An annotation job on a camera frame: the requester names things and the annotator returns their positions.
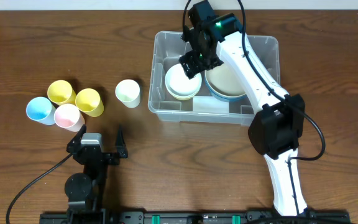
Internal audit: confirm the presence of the yellow small bowl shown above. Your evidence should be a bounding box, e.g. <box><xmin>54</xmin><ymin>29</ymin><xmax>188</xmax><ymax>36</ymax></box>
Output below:
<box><xmin>168</xmin><ymin>90</ymin><xmax>198</xmax><ymax>101</ymax></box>

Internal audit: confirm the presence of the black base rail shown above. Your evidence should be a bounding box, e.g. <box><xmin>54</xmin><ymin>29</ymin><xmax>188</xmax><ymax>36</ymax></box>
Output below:
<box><xmin>39</xmin><ymin>210</ymin><xmax>351</xmax><ymax>224</ymax></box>

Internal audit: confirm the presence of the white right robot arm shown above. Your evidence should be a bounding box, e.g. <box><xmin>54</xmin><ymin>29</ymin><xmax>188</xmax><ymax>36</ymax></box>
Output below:
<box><xmin>179</xmin><ymin>1</ymin><xmax>307</xmax><ymax>216</ymax></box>

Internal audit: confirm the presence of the pink cup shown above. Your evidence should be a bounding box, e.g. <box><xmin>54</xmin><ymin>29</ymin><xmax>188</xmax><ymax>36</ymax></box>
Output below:
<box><xmin>54</xmin><ymin>104</ymin><xmax>85</xmax><ymax>132</ymax></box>

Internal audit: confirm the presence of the white label in bin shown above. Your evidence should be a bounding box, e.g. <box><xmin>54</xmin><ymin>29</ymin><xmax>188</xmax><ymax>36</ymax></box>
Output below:
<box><xmin>193</xmin><ymin>96</ymin><xmax>229</xmax><ymax>114</ymax></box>

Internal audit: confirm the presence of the yellow cup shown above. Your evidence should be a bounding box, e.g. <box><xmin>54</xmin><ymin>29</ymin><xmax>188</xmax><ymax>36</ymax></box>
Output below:
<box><xmin>75</xmin><ymin>88</ymin><xmax>104</xmax><ymax>117</ymax></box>
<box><xmin>47</xmin><ymin>80</ymin><xmax>76</xmax><ymax>106</ymax></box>

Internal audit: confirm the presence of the white small bowl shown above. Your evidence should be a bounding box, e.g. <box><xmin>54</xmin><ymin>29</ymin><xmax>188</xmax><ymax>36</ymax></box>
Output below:
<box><xmin>165</xmin><ymin>64</ymin><xmax>202</xmax><ymax>87</ymax></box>

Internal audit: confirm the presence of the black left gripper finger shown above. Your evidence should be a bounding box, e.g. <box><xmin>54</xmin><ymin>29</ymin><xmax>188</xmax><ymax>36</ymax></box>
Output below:
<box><xmin>67</xmin><ymin>124</ymin><xmax>86</xmax><ymax>153</ymax></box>
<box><xmin>115</xmin><ymin>126</ymin><xmax>128</xmax><ymax>158</ymax></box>

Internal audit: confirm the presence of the yellow cup front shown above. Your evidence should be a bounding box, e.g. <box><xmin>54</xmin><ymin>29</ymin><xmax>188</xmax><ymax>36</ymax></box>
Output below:
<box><xmin>75</xmin><ymin>88</ymin><xmax>104</xmax><ymax>117</ymax></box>

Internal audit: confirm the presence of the white cup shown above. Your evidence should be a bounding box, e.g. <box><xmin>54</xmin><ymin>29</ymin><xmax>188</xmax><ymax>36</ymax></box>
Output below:
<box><xmin>115</xmin><ymin>79</ymin><xmax>140</xmax><ymax>108</ymax></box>

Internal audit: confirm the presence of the grey small bowl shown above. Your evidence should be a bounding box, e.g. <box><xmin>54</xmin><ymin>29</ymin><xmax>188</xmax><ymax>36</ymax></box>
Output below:
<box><xmin>167</xmin><ymin>85</ymin><xmax>201</xmax><ymax>100</ymax></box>

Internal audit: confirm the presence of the dark blue bowl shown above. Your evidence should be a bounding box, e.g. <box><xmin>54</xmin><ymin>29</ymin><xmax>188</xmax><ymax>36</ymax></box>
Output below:
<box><xmin>205</xmin><ymin>79</ymin><xmax>246</xmax><ymax>102</ymax></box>

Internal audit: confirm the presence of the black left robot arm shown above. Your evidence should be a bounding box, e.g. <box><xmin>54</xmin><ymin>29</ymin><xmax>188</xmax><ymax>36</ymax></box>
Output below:
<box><xmin>65</xmin><ymin>125</ymin><xmax>129</xmax><ymax>224</ymax></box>

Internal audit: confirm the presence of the clear plastic storage bin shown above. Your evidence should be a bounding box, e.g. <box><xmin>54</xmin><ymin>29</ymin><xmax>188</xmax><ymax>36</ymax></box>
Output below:
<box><xmin>147</xmin><ymin>30</ymin><xmax>281</xmax><ymax>126</ymax></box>

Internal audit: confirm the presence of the light blue cup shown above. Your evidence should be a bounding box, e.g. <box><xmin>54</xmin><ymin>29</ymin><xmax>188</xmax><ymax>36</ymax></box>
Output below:
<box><xmin>26</xmin><ymin>96</ymin><xmax>56</xmax><ymax>125</ymax></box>

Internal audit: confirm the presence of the beige large bowl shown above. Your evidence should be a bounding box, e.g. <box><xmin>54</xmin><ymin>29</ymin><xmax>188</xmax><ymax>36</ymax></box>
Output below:
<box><xmin>205</xmin><ymin>64</ymin><xmax>246</xmax><ymax>98</ymax></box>

